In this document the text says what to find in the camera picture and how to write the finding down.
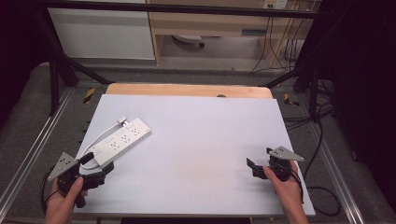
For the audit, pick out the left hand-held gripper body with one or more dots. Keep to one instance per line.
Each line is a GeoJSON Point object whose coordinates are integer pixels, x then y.
{"type": "Point", "coordinates": [62, 165]}

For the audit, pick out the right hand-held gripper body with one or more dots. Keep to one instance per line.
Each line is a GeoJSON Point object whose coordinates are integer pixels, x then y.
{"type": "Point", "coordinates": [281, 165]}

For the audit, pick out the white power strip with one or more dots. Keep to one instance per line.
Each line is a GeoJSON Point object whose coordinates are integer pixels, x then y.
{"type": "Point", "coordinates": [120, 143]}

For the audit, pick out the white power plug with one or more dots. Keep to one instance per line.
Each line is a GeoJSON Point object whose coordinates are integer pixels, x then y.
{"type": "Point", "coordinates": [122, 120]}

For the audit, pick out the person's right hand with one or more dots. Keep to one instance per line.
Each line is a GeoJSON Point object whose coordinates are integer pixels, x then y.
{"type": "Point", "coordinates": [288, 190]}

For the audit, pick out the person's left hand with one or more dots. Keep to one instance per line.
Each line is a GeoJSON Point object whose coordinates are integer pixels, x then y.
{"type": "Point", "coordinates": [62, 202]}

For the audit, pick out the yellow black floor tape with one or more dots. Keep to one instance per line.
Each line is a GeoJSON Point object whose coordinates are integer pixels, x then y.
{"type": "Point", "coordinates": [290, 100]}
{"type": "Point", "coordinates": [89, 95]}

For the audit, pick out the wooden table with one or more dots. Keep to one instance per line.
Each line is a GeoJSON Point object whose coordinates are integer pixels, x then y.
{"type": "Point", "coordinates": [186, 90]}

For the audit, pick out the black curtain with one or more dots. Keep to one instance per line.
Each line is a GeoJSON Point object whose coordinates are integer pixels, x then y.
{"type": "Point", "coordinates": [361, 77]}
{"type": "Point", "coordinates": [18, 46]}

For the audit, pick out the white cabinet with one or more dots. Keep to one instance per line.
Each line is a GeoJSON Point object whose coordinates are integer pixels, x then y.
{"type": "Point", "coordinates": [102, 34]}

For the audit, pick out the white device under desk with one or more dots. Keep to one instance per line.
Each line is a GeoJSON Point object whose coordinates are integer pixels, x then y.
{"type": "Point", "coordinates": [188, 39]}

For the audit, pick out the light wooden desk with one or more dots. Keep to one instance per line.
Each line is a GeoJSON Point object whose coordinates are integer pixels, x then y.
{"type": "Point", "coordinates": [211, 23]}

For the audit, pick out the aluminium floor rail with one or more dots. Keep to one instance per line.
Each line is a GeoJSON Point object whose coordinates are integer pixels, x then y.
{"type": "Point", "coordinates": [34, 146]}
{"type": "Point", "coordinates": [337, 174]}

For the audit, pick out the white wall socket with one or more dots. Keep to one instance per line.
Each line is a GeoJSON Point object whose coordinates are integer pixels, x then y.
{"type": "Point", "coordinates": [275, 3]}

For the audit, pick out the black metal frame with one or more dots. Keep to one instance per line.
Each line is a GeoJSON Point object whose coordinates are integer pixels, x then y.
{"type": "Point", "coordinates": [174, 6]}

